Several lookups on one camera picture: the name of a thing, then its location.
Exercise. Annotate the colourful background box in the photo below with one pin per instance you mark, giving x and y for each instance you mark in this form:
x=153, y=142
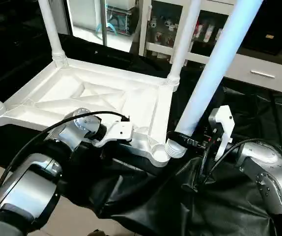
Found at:
x=121, y=19

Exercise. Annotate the white drawer unit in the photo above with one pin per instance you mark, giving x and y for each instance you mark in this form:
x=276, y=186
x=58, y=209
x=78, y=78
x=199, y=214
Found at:
x=264, y=73

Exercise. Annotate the black work surface mat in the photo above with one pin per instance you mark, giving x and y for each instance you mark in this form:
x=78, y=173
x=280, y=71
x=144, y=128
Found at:
x=146, y=206

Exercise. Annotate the black equipment box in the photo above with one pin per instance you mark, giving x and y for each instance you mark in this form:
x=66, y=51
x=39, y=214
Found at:
x=271, y=29

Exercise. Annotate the black vertical pole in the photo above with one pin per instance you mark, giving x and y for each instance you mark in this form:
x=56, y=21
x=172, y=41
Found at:
x=66, y=17

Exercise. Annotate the white glass door cabinet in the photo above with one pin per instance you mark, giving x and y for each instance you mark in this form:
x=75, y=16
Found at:
x=200, y=29

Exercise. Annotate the white plastic table top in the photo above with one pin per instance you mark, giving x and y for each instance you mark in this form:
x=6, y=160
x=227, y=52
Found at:
x=106, y=98

